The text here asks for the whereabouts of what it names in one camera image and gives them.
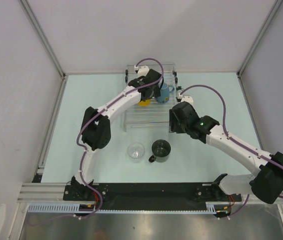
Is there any yellow ceramic mug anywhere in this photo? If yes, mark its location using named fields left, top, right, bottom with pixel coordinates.
left=137, top=99, right=151, bottom=107

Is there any grey ceramic mug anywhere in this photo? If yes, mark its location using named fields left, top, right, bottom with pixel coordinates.
left=148, top=139, right=171, bottom=163

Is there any clear octagonal glass cup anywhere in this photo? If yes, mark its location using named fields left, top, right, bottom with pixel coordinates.
left=127, top=142, right=145, bottom=163

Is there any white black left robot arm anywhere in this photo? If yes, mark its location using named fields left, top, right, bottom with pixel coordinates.
left=70, top=66, right=164, bottom=200

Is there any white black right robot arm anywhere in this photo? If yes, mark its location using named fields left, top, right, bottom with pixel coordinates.
left=169, top=101, right=283, bottom=204

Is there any blue ribbed flower mug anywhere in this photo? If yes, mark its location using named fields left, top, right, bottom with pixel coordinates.
left=155, top=83, right=175, bottom=104

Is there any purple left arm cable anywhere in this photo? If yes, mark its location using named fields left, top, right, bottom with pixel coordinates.
left=76, top=57, right=164, bottom=221

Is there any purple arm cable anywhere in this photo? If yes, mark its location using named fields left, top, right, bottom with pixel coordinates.
left=178, top=84, right=283, bottom=220
left=76, top=57, right=164, bottom=221

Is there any metal wire dish rack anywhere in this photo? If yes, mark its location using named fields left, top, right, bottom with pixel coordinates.
left=122, top=62, right=177, bottom=132

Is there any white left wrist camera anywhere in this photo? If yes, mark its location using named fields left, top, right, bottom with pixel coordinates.
left=134, top=65, right=150, bottom=77

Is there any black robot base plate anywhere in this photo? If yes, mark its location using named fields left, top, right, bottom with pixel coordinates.
left=63, top=182, right=242, bottom=212

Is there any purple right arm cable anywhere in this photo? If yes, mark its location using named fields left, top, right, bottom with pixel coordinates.
left=178, top=84, right=283, bottom=220

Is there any aluminium frame post right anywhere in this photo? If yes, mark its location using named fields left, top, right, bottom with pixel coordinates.
left=237, top=0, right=283, bottom=78

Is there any aluminium frame post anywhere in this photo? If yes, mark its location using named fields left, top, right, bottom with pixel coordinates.
left=237, top=0, right=283, bottom=78
left=18, top=0, right=66, bottom=79

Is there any aluminium frame post left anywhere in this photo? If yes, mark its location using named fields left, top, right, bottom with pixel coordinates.
left=18, top=0, right=66, bottom=79

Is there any grey slotted cable duct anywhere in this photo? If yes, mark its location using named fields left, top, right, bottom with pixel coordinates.
left=27, top=201, right=235, bottom=215

